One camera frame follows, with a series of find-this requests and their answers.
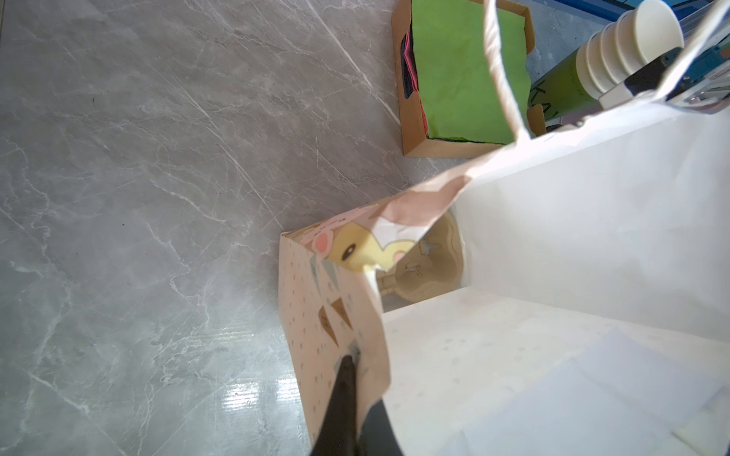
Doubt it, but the single pulp cup carrier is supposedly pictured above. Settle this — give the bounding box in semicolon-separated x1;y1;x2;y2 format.
376;212;465;303

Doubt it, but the stack of paper cups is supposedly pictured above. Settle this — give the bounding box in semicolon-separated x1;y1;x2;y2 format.
528;1;684;121

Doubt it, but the cartoon animal paper gift bag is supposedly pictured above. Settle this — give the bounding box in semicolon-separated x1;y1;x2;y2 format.
279;1;729;455

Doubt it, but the green paper napkin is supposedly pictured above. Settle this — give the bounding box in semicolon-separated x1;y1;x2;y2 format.
412;0;513;144

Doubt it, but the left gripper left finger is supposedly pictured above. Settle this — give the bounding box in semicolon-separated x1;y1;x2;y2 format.
311;355;357;456

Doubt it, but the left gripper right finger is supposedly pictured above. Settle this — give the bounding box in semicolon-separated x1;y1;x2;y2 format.
357;400;404;456

